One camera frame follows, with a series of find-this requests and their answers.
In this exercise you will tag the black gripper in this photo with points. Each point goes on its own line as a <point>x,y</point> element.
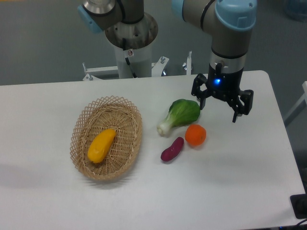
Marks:
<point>225,87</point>

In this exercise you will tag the yellow mango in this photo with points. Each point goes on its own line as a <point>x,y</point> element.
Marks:
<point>101,145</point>

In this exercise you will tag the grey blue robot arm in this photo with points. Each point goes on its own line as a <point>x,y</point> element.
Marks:
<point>229,22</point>

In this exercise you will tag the woven wicker basket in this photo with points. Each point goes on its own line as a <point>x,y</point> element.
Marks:
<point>115,113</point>

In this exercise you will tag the green bok choy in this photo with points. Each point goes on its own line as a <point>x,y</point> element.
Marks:
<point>182,112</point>

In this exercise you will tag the orange tangerine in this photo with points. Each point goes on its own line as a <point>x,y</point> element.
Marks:
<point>195,135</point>

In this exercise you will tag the purple sweet potato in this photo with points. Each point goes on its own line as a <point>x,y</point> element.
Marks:
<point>171,152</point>

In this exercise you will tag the black device at table edge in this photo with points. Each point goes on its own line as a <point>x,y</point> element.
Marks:
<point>299,205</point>

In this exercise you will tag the white frame at right edge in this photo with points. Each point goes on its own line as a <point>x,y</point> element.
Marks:
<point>297,108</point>

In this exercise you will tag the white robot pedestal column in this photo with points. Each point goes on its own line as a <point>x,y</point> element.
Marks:
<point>132,44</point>

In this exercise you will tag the white metal base frame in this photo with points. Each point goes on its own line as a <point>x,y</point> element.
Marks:
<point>157,69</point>

